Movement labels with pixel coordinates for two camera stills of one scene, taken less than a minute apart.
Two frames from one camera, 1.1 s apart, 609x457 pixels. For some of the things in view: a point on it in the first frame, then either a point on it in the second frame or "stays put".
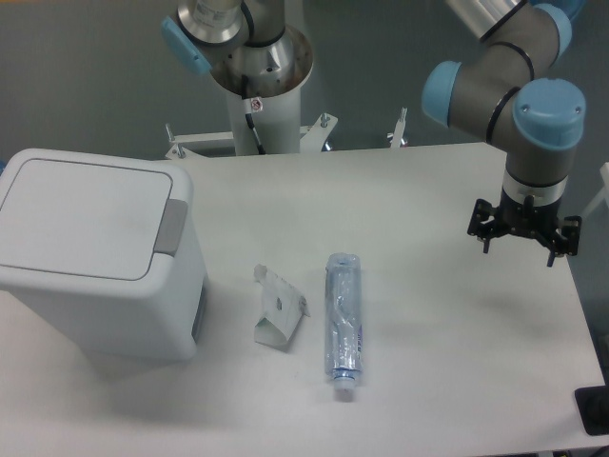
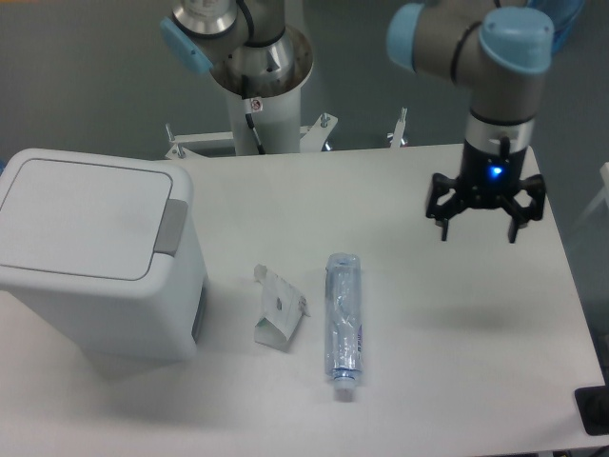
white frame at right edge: x=604 y=195 stays put
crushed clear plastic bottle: x=343 y=333 stays put
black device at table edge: x=593 y=406 stays put
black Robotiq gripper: x=540 y=220 → x=489 y=180
